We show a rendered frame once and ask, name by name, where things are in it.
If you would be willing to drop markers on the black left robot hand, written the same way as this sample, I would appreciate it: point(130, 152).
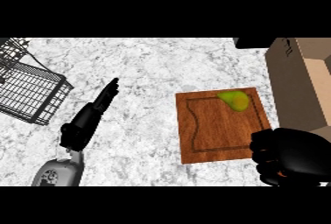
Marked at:
point(87, 116)

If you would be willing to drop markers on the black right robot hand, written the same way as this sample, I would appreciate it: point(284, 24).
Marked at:
point(293, 157)

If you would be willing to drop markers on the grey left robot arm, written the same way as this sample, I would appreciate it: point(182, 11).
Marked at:
point(59, 172)

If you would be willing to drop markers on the brown wooden cutting board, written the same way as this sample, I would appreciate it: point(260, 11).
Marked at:
point(219, 128)

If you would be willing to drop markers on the green yellow squash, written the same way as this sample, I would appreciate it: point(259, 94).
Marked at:
point(235, 100)

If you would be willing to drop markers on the brown cardboard box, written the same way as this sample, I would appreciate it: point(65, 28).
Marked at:
point(301, 84)

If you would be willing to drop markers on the black appliance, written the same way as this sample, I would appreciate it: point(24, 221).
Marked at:
point(251, 43)

